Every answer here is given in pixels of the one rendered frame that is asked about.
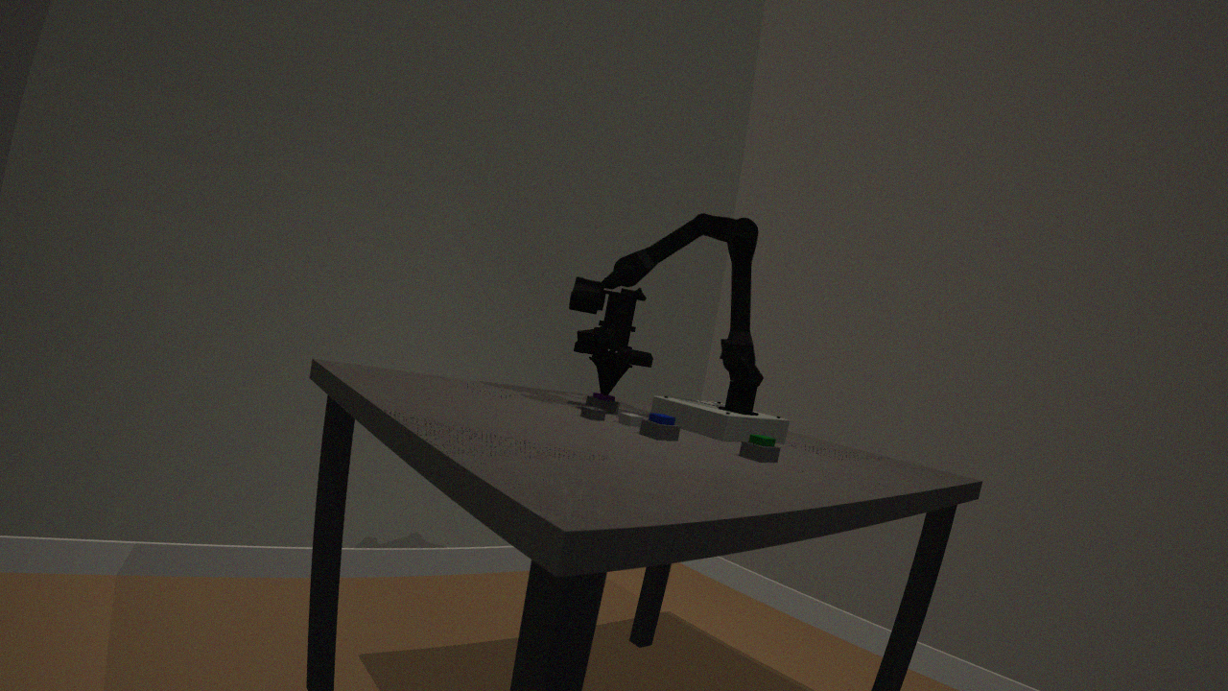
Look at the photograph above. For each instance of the green button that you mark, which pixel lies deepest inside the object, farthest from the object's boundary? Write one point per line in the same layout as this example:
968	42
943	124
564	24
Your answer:
760	449

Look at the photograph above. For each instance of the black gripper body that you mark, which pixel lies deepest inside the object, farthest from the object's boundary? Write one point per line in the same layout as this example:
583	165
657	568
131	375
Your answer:
625	355

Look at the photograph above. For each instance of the purple button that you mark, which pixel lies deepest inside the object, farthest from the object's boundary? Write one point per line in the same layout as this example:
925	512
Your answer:
603	402

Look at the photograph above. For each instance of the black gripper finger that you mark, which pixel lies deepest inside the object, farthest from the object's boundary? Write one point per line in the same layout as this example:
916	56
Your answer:
601	371
613	373

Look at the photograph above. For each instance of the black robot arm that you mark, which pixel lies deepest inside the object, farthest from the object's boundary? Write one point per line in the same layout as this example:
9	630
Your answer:
737	351

